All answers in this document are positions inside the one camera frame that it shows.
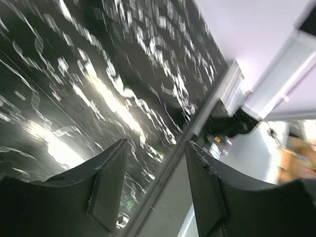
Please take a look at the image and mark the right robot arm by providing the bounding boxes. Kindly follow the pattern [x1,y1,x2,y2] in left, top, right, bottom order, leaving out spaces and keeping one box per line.
[208,10,316,138]

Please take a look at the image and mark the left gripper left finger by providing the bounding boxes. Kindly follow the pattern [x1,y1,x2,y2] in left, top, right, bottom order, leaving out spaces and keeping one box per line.
[0,139,128,237]

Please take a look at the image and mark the aluminium front rail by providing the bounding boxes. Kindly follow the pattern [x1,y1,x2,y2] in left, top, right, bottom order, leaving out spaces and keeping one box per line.
[123,62,240,237]

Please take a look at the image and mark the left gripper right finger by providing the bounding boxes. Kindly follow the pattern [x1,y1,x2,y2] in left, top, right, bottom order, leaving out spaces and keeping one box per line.
[185,141,316,237]

